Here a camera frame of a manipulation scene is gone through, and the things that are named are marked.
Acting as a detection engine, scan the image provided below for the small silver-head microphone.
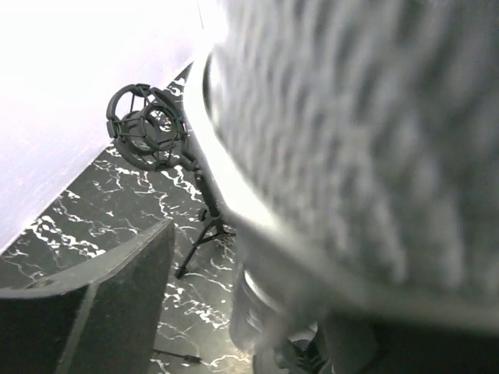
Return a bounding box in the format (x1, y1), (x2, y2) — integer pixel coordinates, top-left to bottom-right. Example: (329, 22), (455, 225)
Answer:
(184, 0), (499, 374)

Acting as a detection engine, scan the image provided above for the black tripod mic stand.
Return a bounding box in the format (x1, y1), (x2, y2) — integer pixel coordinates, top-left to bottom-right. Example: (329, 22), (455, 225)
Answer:
(153, 349), (202, 364)

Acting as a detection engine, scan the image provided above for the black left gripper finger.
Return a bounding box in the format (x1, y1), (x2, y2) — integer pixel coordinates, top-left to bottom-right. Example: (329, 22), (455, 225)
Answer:
(1, 220), (175, 374)

